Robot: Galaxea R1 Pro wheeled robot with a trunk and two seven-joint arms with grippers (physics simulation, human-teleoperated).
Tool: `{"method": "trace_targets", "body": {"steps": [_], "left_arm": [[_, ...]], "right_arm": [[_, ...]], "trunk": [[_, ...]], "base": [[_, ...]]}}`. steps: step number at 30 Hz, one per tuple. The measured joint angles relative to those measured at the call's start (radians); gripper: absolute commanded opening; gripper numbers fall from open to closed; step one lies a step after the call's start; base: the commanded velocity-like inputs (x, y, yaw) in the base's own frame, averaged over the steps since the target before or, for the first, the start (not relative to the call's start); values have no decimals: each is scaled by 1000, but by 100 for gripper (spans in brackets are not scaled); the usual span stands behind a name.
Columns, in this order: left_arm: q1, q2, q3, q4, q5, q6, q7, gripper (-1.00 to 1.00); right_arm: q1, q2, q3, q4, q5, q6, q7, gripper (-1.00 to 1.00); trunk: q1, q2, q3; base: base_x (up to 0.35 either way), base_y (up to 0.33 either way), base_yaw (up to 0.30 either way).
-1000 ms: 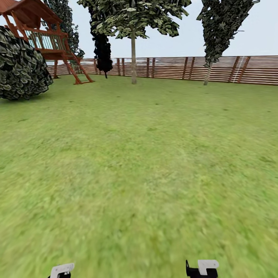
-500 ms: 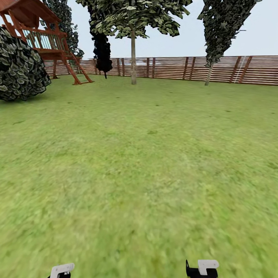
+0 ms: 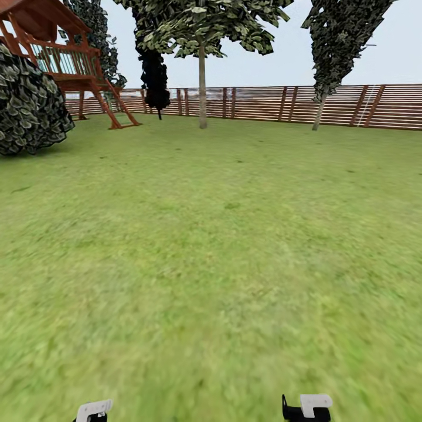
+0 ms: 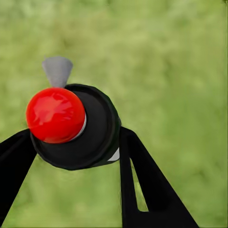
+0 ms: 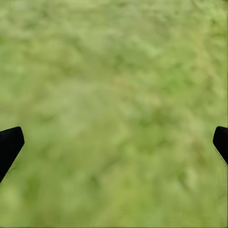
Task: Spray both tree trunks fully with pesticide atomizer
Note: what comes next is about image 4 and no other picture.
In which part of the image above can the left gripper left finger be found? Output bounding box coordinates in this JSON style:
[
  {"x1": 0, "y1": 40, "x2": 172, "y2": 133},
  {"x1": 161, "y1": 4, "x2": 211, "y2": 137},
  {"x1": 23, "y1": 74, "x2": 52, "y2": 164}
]
[{"x1": 0, "y1": 129, "x2": 37, "y2": 228}]

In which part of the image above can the pesticide atomizer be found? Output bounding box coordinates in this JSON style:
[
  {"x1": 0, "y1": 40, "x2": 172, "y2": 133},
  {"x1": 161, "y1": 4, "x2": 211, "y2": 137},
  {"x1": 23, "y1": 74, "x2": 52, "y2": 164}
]
[{"x1": 26, "y1": 56, "x2": 122, "y2": 171}]

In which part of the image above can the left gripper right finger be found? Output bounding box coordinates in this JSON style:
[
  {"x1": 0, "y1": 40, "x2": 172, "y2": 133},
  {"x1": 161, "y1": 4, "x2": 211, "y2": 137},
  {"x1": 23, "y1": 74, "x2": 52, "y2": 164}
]
[{"x1": 119, "y1": 126, "x2": 199, "y2": 228}]

